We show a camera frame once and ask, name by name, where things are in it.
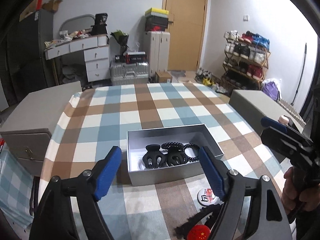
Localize person's right hand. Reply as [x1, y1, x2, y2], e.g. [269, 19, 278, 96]
[281, 167, 318, 215]

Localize purple bag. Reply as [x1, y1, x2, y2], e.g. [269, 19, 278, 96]
[261, 80, 280, 101]

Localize oval grey mirror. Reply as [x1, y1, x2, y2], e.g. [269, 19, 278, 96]
[59, 14, 95, 33]

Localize white upright suitcase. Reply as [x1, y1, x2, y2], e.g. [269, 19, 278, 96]
[143, 31, 170, 77]

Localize stack of shoe boxes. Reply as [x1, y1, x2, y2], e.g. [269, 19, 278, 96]
[145, 8, 169, 31]

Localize grey nightstand with drawers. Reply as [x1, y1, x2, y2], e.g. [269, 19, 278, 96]
[1, 81, 82, 177]

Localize black red box on suitcase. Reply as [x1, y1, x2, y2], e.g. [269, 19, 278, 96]
[124, 51, 148, 64]

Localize white desk with drawers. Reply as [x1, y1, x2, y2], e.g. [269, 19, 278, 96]
[44, 34, 110, 82]

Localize wooden shoe rack with shoes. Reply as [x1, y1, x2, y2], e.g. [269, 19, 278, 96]
[221, 30, 271, 90]

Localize silver aluminium suitcase lying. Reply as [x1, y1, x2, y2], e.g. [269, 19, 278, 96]
[110, 61, 149, 86]

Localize open cardboard box on fridge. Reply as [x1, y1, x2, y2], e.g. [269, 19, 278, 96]
[42, 0, 62, 13]

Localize wooden door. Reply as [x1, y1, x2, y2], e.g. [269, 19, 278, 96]
[162, 0, 208, 71]

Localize large black hair claw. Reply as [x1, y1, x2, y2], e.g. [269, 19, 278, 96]
[142, 144, 166, 169]

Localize white round printed badge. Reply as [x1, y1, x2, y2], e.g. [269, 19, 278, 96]
[197, 188, 220, 206]

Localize long black toothed hair clip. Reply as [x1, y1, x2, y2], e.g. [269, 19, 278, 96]
[174, 204, 222, 239]

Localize silver grey open box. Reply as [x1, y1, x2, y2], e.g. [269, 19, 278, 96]
[127, 124, 223, 186]

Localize dark grey refrigerator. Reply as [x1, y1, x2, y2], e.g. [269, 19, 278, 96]
[7, 9, 56, 101]

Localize plaid blue brown tablecloth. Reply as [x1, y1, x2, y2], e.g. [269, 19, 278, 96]
[39, 83, 285, 239]

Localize small brown cardboard box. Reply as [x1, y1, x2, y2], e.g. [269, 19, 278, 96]
[155, 72, 172, 83]

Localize grey cabinet on right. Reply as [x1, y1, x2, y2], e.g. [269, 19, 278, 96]
[229, 89, 304, 135]

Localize black flower bouquet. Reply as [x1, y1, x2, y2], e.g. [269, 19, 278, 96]
[111, 30, 129, 55]

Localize red China flag badge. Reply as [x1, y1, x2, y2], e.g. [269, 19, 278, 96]
[186, 225, 210, 240]

